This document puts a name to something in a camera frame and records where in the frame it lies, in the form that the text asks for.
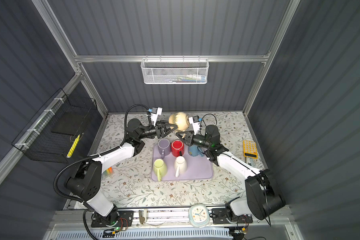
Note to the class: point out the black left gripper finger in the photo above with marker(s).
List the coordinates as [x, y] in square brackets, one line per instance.
[168, 129]
[166, 124]

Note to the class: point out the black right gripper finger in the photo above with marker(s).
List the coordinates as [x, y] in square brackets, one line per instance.
[184, 141]
[183, 135]

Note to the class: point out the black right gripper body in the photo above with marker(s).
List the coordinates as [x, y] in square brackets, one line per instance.
[200, 141]

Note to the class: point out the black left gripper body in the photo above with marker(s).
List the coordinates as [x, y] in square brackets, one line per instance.
[153, 133]

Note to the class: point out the beige speckled mug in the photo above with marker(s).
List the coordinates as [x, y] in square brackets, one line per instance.
[180, 119]

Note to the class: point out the light green mug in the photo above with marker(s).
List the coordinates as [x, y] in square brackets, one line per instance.
[160, 169]

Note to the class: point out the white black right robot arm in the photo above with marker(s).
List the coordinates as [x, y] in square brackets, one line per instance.
[263, 194]

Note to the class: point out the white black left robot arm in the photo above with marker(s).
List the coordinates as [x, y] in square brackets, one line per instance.
[85, 185]

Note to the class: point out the red mug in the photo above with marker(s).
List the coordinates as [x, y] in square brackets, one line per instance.
[177, 148]

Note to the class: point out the blue polka dot mug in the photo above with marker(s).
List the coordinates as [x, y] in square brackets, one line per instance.
[194, 151]

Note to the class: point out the purple mug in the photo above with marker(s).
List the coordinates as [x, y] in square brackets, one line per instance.
[164, 147]

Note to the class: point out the white mug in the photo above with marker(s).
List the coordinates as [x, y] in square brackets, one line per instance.
[180, 166]

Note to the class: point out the lavender plastic tray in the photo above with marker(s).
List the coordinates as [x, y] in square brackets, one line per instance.
[198, 167]

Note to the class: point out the yellow calculator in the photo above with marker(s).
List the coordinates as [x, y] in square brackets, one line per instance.
[250, 149]

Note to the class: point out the colourful marker pack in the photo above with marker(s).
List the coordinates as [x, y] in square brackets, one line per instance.
[109, 172]

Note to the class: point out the small white clock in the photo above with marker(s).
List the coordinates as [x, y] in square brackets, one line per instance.
[199, 216]

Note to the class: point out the yellow marker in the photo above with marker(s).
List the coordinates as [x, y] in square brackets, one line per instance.
[73, 147]

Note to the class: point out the white wire basket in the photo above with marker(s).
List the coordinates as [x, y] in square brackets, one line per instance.
[175, 71]

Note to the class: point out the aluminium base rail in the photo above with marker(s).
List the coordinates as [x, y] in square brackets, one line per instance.
[159, 217]

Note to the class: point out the black wire basket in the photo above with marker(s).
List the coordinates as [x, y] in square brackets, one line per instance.
[52, 134]

